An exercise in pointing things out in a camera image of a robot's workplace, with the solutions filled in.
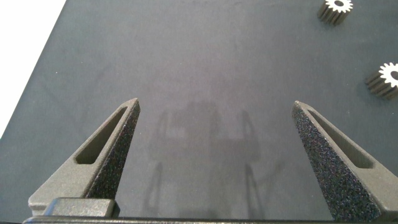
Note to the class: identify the dark mat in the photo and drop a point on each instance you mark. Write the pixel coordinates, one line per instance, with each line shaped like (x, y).
(199, 62)

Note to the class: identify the small steel planetary gear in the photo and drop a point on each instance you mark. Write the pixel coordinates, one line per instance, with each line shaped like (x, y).
(347, 5)
(385, 73)

